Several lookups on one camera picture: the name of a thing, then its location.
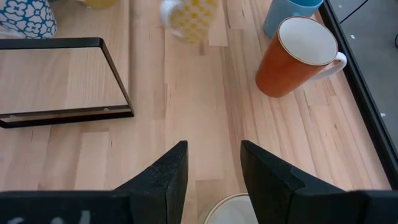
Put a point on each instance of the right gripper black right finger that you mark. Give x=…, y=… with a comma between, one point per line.
x=295, y=205

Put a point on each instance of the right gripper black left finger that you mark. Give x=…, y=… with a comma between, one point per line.
x=93, y=207

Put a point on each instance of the light blue mug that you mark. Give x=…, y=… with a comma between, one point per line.
x=280, y=17

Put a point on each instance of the white mug blue floral pattern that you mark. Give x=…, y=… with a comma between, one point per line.
x=28, y=17

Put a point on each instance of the white mug yellow dots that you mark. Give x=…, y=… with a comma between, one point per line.
x=191, y=21

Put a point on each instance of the pale green mug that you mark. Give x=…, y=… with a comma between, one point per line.
x=233, y=211

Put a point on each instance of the black table edge rail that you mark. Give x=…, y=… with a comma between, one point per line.
x=367, y=102

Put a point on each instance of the wooden shelf black metal frame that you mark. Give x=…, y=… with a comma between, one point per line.
x=115, y=77

